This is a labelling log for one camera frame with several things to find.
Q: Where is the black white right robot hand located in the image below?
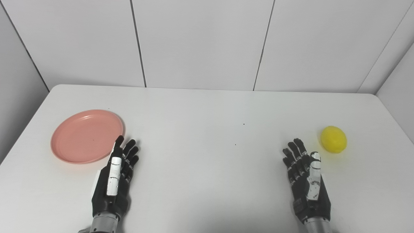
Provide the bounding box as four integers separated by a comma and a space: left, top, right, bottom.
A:
282, 138, 332, 224

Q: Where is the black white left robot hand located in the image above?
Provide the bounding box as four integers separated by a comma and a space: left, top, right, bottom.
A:
92, 135, 140, 221

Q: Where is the pink round plate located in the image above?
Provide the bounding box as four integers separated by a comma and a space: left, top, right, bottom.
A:
50, 109, 125, 164

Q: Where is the yellow lemon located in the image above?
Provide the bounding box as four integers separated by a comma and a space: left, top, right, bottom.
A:
320, 126, 348, 154

